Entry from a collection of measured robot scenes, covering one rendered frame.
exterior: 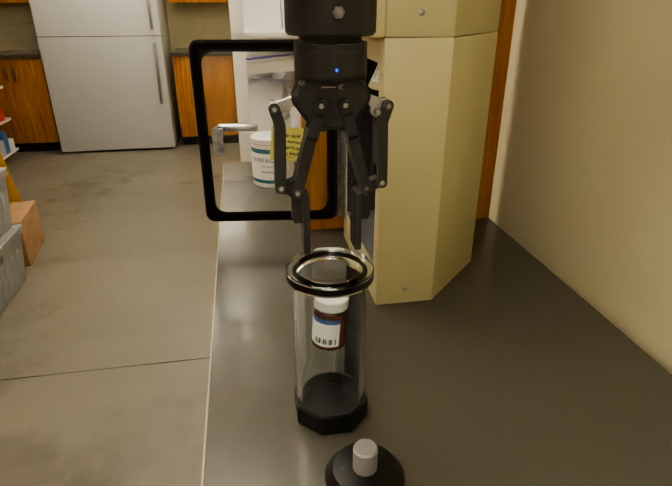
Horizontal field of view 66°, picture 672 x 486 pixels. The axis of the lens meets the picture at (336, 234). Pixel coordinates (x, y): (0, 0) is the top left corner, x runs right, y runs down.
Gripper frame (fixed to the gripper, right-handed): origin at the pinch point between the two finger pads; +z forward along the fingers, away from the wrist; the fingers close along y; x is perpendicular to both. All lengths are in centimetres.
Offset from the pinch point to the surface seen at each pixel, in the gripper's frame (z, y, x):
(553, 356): 28.3, -37.2, -5.4
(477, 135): -0.4, -34.3, -35.9
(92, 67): 38, 152, -513
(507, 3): -23, -50, -62
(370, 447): 21.7, -2.2, 13.7
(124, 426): 123, 61, -104
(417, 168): 2.0, -19.1, -25.3
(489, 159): 13, -51, -62
